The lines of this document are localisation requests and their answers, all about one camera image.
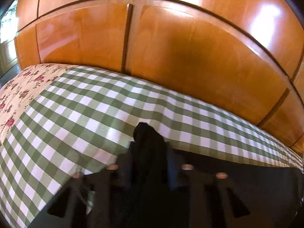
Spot wooden wardrobe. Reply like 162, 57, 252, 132
14, 0, 304, 154

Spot window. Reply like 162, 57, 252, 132
0, 1, 19, 78

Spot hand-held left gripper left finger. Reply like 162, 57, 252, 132
31, 142, 138, 228

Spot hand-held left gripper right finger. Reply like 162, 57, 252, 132
166, 144, 253, 228

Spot green checkered bed sheet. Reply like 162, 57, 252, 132
0, 66, 304, 228

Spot black pants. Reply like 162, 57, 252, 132
82, 122, 304, 228

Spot floral bed cloth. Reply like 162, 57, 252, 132
0, 63, 73, 146

